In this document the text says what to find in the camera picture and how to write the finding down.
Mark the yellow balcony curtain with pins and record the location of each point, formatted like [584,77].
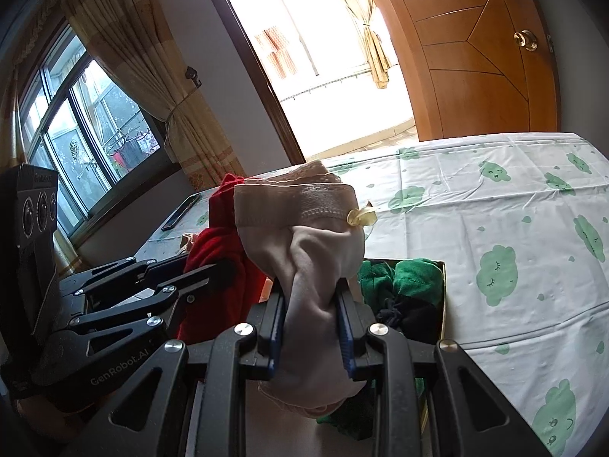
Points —
[376,57]

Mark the red underwear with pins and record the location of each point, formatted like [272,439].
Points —
[219,247]

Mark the orange wooden door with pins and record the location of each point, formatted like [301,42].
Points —
[476,81]

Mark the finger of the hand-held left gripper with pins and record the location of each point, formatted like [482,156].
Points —
[123,273]
[119,342]

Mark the beige window curtain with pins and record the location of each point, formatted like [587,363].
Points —
[157,57]

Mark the brass door knob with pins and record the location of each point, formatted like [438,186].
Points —
[525,39]

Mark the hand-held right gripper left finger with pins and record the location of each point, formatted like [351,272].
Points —
[276,338]

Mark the green cloud print tablecloth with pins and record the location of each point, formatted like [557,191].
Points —
[476,247]

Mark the shallow cardboard box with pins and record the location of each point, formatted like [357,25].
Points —
[280,433]

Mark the dark framed window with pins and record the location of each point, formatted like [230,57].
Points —
[71,128]

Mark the orange checked hanging cloth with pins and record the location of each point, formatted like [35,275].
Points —
[278,52]

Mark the green underwear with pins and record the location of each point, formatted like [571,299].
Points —
[414,281]

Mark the hanging laundry outside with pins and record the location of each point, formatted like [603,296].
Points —
[128,152]

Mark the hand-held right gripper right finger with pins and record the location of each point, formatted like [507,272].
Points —
[345,333]

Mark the black underwear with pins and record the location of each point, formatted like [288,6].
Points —
[414,319]

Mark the beige underwear with bow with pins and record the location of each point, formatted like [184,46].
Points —
[309,257]

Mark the black phone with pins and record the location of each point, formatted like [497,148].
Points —
[181,212]

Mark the dark door frame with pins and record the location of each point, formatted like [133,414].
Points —
[257,66]

